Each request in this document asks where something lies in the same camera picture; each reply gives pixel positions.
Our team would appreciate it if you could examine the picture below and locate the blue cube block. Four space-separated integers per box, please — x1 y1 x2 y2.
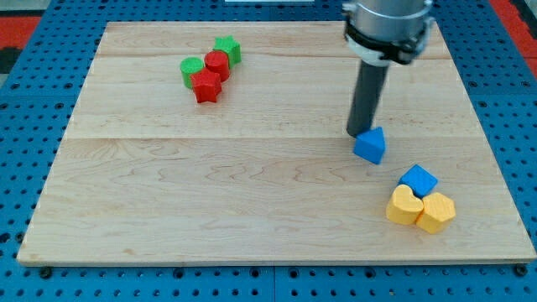
398 164 438 198

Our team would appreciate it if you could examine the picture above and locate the red star block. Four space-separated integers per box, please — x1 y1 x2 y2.
190 68 222 103

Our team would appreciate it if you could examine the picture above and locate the yellow hexagon block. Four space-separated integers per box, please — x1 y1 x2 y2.
415 192 456 234

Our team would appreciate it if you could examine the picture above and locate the yellow heart block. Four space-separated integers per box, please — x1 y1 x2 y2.
385 185 424 225

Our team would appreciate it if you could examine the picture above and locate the blue triangle block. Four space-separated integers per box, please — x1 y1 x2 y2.
353 127 386 164

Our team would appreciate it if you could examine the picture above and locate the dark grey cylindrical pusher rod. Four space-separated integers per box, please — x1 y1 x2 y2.
347 61 388 138

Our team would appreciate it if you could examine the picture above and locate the red cylinder block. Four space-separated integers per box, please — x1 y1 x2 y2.
204 50 230 81

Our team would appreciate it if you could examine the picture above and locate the green cylinder block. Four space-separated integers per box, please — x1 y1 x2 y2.
180 57 205 89

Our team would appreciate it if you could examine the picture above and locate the green star block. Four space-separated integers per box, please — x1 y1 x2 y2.
213 35 242 70

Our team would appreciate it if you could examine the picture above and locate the light wooden board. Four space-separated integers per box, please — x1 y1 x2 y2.
18 22 536 267

